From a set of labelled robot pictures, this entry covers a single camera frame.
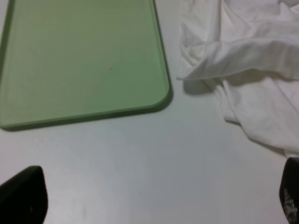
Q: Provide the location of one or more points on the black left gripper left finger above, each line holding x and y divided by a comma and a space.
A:
24, 198

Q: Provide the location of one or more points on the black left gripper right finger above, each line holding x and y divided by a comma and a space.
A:
289, 190

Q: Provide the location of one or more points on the white short sleeve shirt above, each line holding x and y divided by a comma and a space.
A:
247, 52

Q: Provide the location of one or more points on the green plastic tray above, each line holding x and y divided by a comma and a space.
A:
74, 60

